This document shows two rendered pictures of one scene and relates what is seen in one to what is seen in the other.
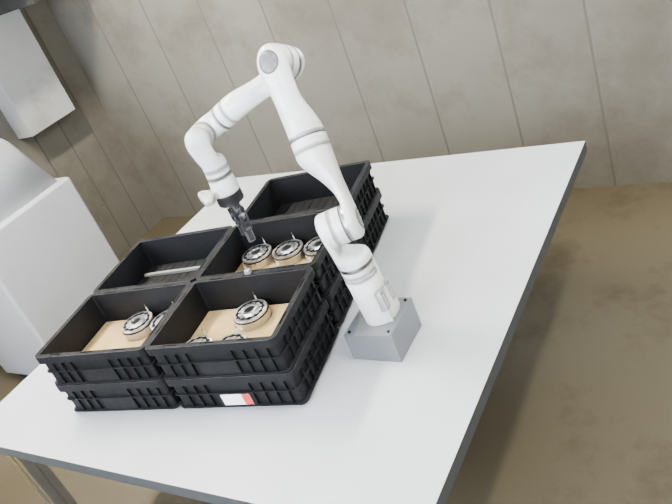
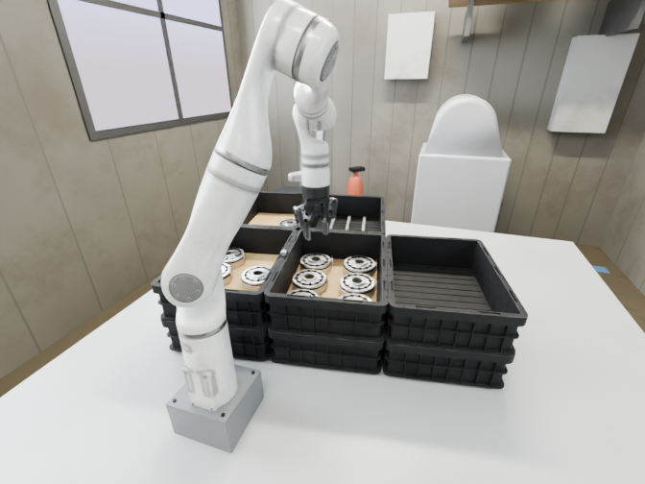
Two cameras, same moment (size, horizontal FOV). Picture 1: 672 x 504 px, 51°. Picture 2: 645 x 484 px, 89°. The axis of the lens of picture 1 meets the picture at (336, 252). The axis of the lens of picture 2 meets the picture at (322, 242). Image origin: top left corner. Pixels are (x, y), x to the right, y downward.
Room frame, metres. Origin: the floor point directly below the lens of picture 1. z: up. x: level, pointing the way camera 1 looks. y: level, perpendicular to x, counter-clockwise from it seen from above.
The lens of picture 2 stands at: (1.58, -0.60, 1.39)
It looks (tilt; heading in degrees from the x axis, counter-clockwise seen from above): 26 degrees down; 70
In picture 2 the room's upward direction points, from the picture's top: 1 degrees counter-clockwise
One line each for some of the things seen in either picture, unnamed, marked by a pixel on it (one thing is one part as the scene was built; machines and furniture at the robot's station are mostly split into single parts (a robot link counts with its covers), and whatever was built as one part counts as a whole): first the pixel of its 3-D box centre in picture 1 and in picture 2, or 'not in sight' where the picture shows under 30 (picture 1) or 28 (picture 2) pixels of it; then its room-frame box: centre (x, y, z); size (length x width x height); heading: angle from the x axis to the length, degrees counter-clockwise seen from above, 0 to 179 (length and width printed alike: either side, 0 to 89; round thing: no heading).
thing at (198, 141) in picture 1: (206, 152); (311, 133); (1.85, 0.22, 1.27); 0.09 x 0.07 x 0.15; 158
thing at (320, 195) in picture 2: (233, 203); (316, 198); (1.86, 0.21, 1.10); 0.08 x 0.08 x 0.09
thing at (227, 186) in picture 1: (216, 185); (311, 170); (1.86, 0.23, 1.17); 0.11 x 0.09 x 0.06; 106
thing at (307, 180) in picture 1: (310, 207); (439, 286); (2.16, 0.02, 0.87); 0.40 x 0.30 x 0.11; 61
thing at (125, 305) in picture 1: (124, 335); (274, 221); (1.83, 0.66, 0.87); 0.40 x 0.30 x 0.11; 61
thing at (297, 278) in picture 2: not in sight; (309, 278); (1.83, 0.20, 0.86); 0.10 x 0.10 x 0.01
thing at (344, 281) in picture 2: (287, 249); (357, 282); (1.96, 0.13, 0.86); 0.10 x 0.10 x 0.01
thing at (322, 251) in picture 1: (272, 246); (333, 262); (1.90, 0.17, 0.92); 0.40 x 0.30 x 0.02; 61
